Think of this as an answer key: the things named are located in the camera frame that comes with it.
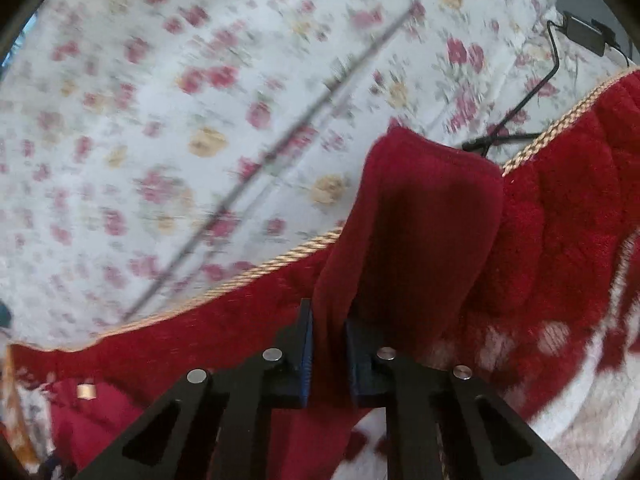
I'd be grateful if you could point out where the dark red knit garment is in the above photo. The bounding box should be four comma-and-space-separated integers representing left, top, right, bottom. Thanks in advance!
51, 127, 503, 479

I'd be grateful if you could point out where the red white floral plush blanket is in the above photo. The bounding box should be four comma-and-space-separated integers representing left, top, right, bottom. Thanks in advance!
10, 70, 639, 479

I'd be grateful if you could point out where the white rose print quilt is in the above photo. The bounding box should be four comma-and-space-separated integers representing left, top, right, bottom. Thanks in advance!
1, 0, 625, 347

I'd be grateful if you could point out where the black power adapter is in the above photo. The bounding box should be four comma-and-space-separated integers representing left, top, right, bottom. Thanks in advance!
563, 12, 618, 56

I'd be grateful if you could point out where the black cable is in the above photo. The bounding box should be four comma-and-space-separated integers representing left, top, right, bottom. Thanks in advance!
462, 19, 633, 157

